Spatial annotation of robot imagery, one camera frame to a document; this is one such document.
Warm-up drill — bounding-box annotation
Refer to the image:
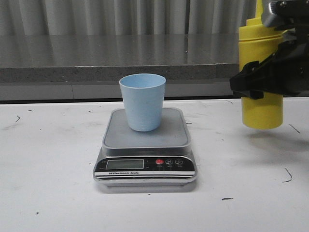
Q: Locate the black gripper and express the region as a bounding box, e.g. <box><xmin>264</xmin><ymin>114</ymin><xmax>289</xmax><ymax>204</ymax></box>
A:
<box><xmin>229</xmin><ymin>24</ymin><xmax>309</xmax><ymax>100</ymax></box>

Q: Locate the light blue plastic cup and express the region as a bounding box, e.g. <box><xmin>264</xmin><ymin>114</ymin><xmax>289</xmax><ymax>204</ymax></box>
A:
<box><xmin>119</xmin><ymin>73</ymin><xmax>166</xmax><ymax>131</ymax></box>

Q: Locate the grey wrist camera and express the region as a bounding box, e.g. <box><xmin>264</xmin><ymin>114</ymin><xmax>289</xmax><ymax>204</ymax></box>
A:
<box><xmin>261</xmin><ymin>0</ymin><xmax>309</xmax><ymax>30</ymax></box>

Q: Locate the yellow squeeze bottle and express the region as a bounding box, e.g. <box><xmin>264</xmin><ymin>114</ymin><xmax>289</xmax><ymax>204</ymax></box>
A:
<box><xmin>239</xmin><ymin>0</ymin><xmax>283</xmax><ymax>130</ymax></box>

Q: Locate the silver electronic kitchen scale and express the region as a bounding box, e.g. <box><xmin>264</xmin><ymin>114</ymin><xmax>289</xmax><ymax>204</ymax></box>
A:
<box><xmin>93</xmin><ymin>108</ymin><xmax>197</xmax><ymax>192</ymax></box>

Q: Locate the grey stone counter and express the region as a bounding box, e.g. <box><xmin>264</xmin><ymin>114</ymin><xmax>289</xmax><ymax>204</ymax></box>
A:
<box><xmin>0</xmin><ymin>33</ymin><xmax>239</xmax><ymax>102</ymax></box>

